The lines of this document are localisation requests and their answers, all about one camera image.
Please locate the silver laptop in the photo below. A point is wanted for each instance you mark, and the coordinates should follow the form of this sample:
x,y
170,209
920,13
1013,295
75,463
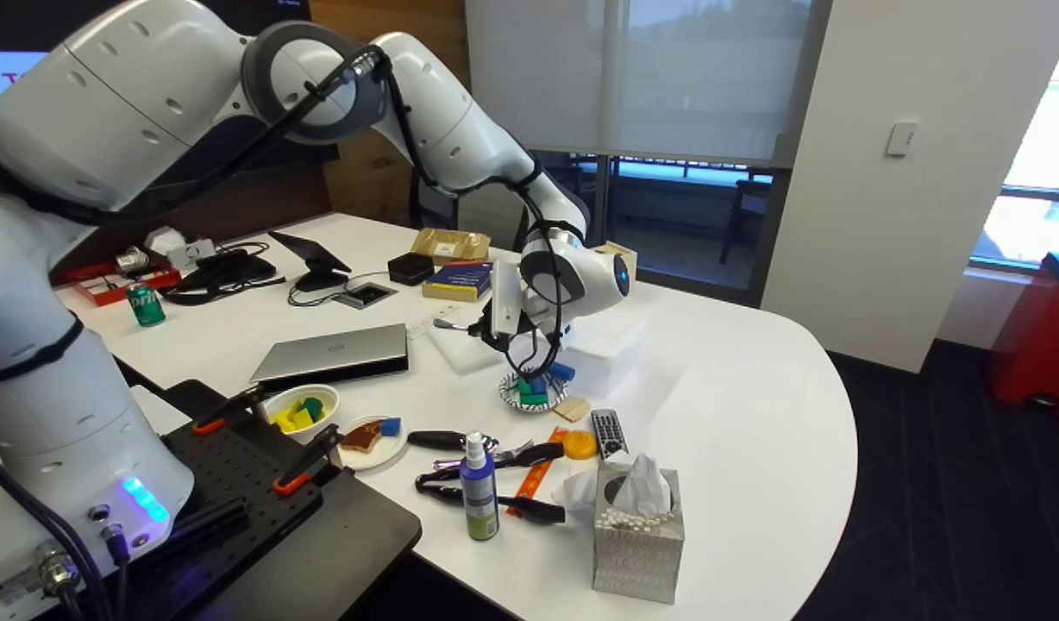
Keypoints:
x,y
332,351

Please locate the table power outlet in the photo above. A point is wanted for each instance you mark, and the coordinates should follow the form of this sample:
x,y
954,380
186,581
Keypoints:
x,y
368,295

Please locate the white spray bottle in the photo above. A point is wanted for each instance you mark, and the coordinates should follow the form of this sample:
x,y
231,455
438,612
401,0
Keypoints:
x,y
478,495

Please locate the blue rectangular block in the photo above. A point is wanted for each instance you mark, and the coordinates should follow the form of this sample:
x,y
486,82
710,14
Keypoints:
x,y
562,373

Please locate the white roller blind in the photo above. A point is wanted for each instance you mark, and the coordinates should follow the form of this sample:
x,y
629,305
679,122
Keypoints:
x,y
653,74

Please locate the wooden block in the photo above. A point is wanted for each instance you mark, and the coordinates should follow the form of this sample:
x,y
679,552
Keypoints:
x,y
460,280

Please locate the orange black clamp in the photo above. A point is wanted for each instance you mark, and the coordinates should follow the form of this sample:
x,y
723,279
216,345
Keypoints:
x,y
303,467
222,417

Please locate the white cardboard box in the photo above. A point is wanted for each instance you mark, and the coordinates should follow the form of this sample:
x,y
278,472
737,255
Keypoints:
x,y
609,345

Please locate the grey office chair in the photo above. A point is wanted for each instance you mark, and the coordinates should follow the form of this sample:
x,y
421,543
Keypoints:
x,y
493,227

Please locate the green can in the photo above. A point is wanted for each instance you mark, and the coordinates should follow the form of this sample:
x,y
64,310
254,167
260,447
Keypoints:
x,y
145,305

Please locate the white light switch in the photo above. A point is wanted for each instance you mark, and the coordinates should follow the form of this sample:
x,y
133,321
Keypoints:
x,y
900,138

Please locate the white bowl with toys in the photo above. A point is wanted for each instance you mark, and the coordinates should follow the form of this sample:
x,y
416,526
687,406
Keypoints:
x,y
300,413

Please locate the dark mesh office chair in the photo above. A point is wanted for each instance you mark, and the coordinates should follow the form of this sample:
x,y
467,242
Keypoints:
x,y
432,209

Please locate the white small devices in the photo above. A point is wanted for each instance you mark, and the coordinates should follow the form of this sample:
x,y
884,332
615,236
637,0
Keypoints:
x,y
168,242

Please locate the blue half-round block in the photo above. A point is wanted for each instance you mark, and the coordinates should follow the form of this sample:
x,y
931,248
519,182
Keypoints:
x,y
390,426

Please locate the red flat case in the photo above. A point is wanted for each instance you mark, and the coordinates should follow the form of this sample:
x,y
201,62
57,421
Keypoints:
x,y
117,289

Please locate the wooden cube with holes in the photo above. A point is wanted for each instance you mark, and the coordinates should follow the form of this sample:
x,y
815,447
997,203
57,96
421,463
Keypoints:
x,y
625,258

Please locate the green block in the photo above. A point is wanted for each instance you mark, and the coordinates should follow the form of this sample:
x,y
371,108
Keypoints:
x,y
531,395

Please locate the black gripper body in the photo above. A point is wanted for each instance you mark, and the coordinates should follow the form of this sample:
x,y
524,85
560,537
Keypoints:
x,y
510,328

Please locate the square wooden tile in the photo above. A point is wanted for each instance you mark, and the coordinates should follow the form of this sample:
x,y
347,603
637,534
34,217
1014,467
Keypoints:
x,y
571,407

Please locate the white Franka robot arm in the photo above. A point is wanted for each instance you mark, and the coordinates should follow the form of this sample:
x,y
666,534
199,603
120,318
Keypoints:
x,y
101,114

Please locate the black tablet stand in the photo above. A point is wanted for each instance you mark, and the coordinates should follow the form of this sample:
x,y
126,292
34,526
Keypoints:
x,y
311,258

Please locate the clear plastic bag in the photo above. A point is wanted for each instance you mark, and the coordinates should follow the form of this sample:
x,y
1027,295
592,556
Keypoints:
x,y
460,345

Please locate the black mounting plate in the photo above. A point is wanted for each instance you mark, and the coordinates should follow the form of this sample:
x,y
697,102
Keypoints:
x,y
286,541

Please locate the silver tissue box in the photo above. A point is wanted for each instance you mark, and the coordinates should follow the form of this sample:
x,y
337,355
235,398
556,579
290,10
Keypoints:
x,y
637,541

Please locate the white paper plate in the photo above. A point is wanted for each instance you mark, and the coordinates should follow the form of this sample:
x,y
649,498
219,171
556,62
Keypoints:
x,y
375,450

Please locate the black and orange tongs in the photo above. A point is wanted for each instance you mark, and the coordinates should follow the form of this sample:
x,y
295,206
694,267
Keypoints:
x,y
524,457

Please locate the red cabinet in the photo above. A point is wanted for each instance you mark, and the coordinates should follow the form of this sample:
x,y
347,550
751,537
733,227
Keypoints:
x,y
1039,345

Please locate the orange disc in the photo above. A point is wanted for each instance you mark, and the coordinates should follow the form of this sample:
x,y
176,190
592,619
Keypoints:
x,y
575,443

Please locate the small black box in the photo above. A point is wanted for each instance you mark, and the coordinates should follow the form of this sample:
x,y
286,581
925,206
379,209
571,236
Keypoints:
x,y
413,267

